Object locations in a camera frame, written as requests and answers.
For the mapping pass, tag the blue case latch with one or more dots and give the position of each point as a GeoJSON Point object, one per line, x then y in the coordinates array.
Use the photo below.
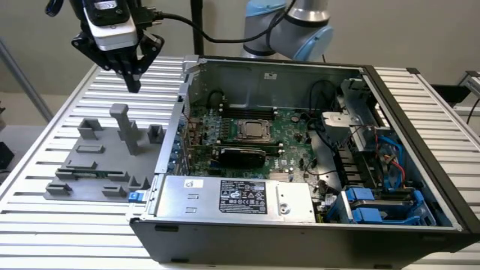
{"type": "Point", "coordinates": [134, 197]}

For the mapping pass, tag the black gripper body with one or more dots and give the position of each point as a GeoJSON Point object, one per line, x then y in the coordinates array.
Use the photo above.
{"type": "Point", "coordinates": [144, 17]}

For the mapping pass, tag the green RAM stick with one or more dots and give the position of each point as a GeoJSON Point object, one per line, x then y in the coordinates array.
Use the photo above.
{"type": "Point", "coordinates": [100, 174]}

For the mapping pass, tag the black open PC case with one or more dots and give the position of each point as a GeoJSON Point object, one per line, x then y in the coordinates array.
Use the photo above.
{"type": "Point", "coordinates": [300, 236]}

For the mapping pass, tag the CPU in metal socket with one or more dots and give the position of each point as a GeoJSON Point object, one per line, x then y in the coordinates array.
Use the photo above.
{"type": "Point", "coordinates": [253, 129]}

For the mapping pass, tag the black box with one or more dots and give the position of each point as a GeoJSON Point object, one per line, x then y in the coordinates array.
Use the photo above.
{"type": "Point", "coordinates": [5, 156]}

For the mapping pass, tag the black flat panel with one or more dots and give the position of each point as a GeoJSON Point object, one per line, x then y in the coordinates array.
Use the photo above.
{"type": "Point", "coordinates": [448, 93]}

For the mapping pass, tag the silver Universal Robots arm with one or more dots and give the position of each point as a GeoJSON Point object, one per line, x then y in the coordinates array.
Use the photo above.
{"type": "Point", "coordinates": [300, 31]}

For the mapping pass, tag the metal disk bay cage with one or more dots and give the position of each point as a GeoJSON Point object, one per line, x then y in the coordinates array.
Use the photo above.
{"type": "Point", "coordinates": [352, 118]}

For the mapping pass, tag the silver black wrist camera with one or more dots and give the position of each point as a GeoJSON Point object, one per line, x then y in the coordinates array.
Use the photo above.
{"type": "Point", "coordinates": [112, 25]}

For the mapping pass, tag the grey metal frame bar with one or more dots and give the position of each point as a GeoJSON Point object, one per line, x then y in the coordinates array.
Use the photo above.
{"type": "Point", "coordinates": [25, 81]}

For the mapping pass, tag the black empty RAM slots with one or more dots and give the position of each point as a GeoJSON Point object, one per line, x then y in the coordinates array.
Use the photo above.
{"type": "Point", "coordinates": [246, 113]}

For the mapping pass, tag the blue plastic drive caddy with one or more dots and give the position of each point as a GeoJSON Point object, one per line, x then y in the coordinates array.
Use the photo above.
{"type": "Point", "coordinates": [378, 208]}

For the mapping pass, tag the black graphics card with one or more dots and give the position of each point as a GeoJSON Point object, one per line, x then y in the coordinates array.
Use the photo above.
{"type": "Point", "coordinates": [242, 157]}

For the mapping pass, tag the grey plastic parts rack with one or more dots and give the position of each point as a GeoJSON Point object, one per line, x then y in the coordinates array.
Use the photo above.
{"type": "Point", "coordinates": [101, 166]}

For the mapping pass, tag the silver power supply unit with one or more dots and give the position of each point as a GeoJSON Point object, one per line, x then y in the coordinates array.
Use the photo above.
{"type": "Point", "coordinates": [232, 198]}

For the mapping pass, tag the black vertical pole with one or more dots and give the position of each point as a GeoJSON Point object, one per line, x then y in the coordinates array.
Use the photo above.
{"type": "Point", "coordinates": [197, 25]}

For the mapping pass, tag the black case fan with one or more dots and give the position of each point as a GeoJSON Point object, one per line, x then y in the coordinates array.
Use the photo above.
{"type": "Point", "coordinates": [353, 168]}

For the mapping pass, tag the green motherboard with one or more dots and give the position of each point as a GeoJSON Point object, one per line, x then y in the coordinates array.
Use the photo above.
{"type": "Point", "coordinates": [246, 152]}

